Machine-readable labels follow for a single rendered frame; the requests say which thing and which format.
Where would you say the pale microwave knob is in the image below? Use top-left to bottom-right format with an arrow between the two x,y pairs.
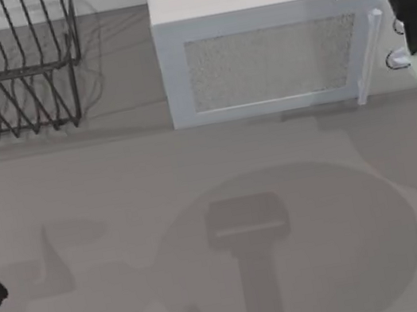
390,17 -> 407,37
383,45 -> 413,72

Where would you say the microwave door with speckled window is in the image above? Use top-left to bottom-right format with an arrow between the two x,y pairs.
152,0 -> 396,132

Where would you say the clear microwave door handle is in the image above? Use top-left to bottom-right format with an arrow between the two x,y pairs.
341,6 -> 399,107

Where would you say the dark wire dish rack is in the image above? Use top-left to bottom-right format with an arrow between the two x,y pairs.
0,0 -> 99,142

